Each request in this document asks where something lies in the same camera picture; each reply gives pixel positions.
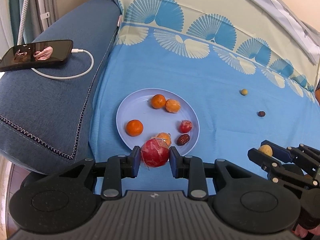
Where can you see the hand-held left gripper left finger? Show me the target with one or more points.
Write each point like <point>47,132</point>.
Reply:
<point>136,161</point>

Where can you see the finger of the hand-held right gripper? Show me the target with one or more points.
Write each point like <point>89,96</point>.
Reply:
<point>282,152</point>
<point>257,156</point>

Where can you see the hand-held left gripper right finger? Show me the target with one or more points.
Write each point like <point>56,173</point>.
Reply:
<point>174,162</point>

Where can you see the small yellow-brown longan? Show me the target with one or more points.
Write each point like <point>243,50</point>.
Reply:
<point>244,92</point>
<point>265,150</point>

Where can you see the red apple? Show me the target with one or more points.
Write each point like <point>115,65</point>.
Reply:
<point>185,126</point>
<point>155,156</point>

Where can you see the dark red jujube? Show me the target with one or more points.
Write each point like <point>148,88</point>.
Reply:
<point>183,139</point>
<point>261,114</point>

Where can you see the orange mandarin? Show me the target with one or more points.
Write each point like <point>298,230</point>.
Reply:
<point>173,105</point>
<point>163,137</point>
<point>158,101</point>
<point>134,127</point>

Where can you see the lavender round plate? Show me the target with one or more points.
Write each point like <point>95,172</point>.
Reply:
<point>150,115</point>

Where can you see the person's right hand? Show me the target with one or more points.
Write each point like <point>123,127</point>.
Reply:
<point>308,212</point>

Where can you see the blue fan-print bedsheet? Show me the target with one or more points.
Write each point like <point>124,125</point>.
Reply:
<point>225,135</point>

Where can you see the blue upholstered bed edge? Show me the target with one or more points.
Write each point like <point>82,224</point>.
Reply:
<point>62,85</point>

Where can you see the grey quilt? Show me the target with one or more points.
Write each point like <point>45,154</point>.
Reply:
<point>287,17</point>

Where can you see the black smartphone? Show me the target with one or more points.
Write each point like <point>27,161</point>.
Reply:
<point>35,54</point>

